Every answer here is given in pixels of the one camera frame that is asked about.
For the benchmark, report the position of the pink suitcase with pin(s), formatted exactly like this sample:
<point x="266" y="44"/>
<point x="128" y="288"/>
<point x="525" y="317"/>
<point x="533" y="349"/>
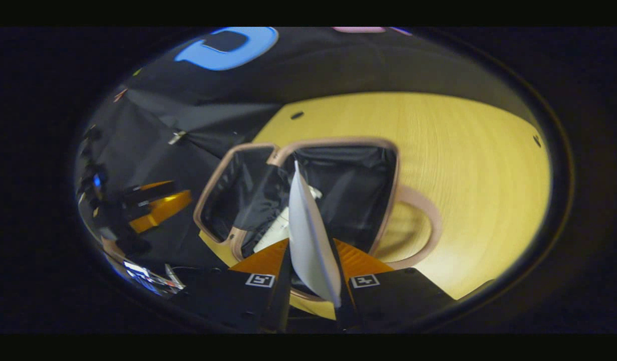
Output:
<point x="348" y="200"/>

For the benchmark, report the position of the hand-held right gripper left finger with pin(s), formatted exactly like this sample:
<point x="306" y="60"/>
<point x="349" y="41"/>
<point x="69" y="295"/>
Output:
<point x="282" y="311"/>

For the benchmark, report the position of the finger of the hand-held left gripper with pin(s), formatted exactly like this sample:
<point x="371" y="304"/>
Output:
<point x="153" y="193"/>
<point x="163" y="210"/>

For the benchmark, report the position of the black backdrop cloth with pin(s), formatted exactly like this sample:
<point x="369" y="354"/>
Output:
<point x="338" y="65"/>

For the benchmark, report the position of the white skin care box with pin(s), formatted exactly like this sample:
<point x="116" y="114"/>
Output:
<point x="276" y="230"/>

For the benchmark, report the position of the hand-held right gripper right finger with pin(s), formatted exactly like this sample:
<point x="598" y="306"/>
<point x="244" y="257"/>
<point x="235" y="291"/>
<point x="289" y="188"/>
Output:
<point x="347" y="311"/>

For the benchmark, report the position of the white cloth tag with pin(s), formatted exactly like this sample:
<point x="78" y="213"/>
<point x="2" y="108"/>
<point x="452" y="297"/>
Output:
<point x="177" y="136"/>

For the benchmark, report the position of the shiny metal object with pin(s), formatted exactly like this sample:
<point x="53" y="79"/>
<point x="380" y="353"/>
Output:
<point x="153" y="281"/>

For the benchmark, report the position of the white squeeze tube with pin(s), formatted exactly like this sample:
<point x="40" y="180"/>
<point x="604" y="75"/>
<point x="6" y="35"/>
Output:
<point x="311" y="250"/>

